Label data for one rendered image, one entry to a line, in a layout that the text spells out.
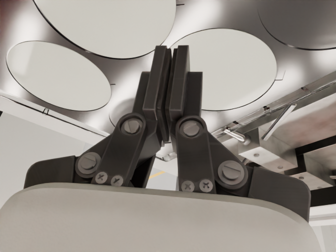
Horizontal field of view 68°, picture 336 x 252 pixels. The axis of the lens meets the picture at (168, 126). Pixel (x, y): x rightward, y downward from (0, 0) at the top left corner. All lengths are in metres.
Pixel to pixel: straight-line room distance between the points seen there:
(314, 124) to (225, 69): 0.16
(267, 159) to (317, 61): 0.16
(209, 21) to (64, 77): 0.15
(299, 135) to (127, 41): 0.25
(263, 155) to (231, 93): 0.12
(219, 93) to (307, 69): 0.07
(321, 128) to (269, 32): 0.18
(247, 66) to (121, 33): 0.10
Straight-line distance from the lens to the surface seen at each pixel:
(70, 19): 0.22
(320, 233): 3.32
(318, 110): 0.32
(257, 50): 0.21
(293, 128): 0.34
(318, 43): 0.22
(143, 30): 0.20
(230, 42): 0.20
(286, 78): 0.24
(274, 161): 0.36
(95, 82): 0.26
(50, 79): 0.28
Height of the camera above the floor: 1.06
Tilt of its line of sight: 31 degrees down
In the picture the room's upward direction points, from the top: 172 degrees counter-clockwise
